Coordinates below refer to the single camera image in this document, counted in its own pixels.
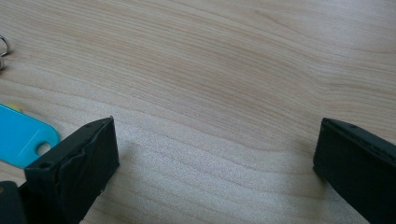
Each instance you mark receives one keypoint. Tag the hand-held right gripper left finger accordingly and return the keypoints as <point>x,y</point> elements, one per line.
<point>71,174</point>

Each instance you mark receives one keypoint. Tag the blue plastic key tag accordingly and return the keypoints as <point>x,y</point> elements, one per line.
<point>19,137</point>

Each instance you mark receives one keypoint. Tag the yellow plastic key tag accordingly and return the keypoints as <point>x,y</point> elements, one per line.
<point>15,107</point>

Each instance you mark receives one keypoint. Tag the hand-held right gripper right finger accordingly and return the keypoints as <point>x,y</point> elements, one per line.
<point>358,168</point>

